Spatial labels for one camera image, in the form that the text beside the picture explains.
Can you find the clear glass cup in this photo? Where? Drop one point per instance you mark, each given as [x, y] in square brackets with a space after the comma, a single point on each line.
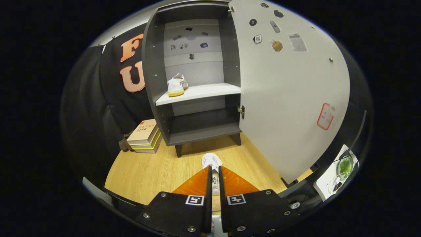
[336, 186]

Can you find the green glass cup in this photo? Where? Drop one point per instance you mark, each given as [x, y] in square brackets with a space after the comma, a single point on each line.
[345, 166]

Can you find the grey yellow edged book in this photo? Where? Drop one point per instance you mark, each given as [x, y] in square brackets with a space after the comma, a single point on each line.
[149, 148]

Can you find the beige red cover book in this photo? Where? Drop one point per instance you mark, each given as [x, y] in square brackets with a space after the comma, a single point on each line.
[143, 131]

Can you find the white canvas shoe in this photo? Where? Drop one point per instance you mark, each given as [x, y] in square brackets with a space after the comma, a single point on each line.
[212, 160]
[176, 86]

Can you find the white sheet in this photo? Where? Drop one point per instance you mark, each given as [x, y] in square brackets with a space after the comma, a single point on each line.
[324, 187]

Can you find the grey shoe cabinet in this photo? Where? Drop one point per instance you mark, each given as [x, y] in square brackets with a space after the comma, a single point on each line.
[197, 130]

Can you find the black backdrop cloth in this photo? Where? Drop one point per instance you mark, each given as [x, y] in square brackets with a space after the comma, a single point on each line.
[88, 115]

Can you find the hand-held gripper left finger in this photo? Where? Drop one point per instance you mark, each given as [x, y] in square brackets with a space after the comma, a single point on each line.
[209, 214]

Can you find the small brown object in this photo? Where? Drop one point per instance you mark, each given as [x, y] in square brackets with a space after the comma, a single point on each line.
[124, 144]

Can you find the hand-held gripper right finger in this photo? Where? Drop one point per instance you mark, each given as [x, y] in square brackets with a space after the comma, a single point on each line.
[223, 214]

